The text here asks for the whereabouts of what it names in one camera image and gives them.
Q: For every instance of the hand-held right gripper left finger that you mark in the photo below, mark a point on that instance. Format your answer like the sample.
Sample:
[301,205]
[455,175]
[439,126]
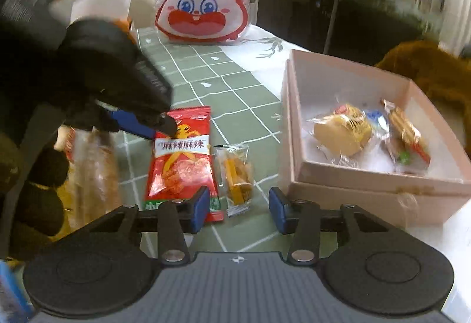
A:
[200,209]

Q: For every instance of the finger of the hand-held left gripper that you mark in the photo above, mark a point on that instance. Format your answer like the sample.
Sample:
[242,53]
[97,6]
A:
[128,122]
[167,124]

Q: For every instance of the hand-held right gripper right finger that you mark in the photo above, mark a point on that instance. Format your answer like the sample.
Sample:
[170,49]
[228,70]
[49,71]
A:
[278,211]

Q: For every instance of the red spicy snack packet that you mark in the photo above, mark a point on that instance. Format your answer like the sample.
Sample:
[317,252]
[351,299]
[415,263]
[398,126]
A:
[180,168]

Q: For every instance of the small clear yellow snack packet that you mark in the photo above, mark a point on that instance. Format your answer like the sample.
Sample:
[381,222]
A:
[235,176]

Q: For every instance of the rice cracker packet yellow label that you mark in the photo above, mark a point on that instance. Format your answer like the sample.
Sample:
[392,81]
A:
[92,179]

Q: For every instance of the pink box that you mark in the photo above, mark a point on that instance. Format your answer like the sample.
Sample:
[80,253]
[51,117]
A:
[349,198]

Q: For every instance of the round bread packet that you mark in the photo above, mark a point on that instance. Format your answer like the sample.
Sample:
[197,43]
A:
[338,135]

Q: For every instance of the gold snack packet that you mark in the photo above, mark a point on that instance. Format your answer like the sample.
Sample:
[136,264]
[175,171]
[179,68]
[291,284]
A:
[68,209]

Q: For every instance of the small blue snack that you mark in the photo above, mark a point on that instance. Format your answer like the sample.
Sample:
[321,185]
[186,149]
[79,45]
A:
[377,120]

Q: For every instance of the striped snack packet red end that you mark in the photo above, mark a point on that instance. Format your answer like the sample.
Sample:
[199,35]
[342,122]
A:
[404,131]

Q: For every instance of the blue snack packet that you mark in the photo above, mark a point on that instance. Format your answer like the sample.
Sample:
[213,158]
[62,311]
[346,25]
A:
[11,293]

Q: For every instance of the person's left hand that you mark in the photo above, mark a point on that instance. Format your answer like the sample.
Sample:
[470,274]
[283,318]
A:
[46,205]

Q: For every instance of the orange tissue box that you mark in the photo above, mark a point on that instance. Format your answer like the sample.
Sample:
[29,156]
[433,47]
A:
[123,27]

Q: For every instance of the green checked tablecloth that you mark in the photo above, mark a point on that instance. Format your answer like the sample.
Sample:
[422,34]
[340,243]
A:
[206,87]

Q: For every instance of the white tissue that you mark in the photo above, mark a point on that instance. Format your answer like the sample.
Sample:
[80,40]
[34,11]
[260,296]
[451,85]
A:
[95,3]

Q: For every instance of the white chair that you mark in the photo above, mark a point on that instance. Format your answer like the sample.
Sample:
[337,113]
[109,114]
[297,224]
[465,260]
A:
[141,10]

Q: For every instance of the brown plush toy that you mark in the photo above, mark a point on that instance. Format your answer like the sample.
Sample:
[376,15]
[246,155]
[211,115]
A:
[434,69]

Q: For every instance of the grey curtain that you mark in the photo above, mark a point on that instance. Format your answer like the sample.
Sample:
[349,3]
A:
[461,14]

